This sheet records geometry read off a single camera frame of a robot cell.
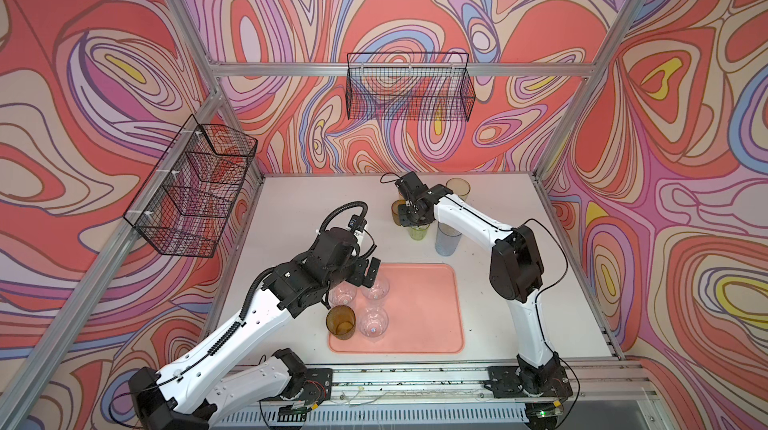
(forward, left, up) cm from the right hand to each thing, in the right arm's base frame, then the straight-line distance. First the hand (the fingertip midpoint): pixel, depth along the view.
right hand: (411, 223), depth 96 cm
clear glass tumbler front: (-29, +13, -7) cm, 32 cm away
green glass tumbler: (+2, -3, -8) cm, 9 cm away
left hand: (-19, +13, +14) cm, 27 cm away
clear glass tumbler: (-19, +11, -7) cm, 23 cm away
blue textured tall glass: (-9, -10, +3) cm, 14 cm away
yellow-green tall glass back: (+12, -18, +3) cm, 22 cm away
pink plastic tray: (-25, +5, -8) cm, 26 cm away
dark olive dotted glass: (-29, +21, -5) cm, 36 cm away
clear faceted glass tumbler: (-20, +22, -6) cm, 30 cm away
